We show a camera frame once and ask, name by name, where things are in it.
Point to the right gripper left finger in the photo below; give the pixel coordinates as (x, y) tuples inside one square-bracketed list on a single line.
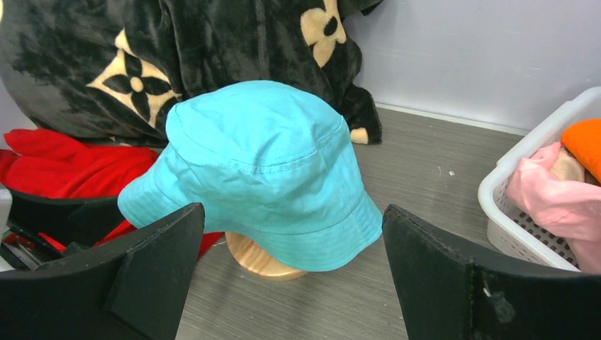
[(133, 287)]

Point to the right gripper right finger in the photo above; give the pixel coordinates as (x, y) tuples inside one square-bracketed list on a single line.
[(452, 288)]

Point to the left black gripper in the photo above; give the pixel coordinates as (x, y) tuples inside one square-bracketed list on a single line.
[(45, 229)]

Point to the wooden hat stand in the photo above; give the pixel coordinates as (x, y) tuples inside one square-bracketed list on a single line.
[(251, 257)]

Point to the turquoise bucket hat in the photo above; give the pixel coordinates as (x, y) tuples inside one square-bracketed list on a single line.
[(267, 161)]

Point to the orange bucket hat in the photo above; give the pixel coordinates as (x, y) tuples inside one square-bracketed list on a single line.
[(582, 140)]

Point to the red cloth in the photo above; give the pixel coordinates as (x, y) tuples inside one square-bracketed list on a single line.
[(52, 165)]

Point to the pink bucket hat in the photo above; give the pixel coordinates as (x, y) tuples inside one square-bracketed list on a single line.
[(565, 208)]

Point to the black floral plush pillow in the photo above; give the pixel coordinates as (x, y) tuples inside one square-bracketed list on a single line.
[(98, 70)]

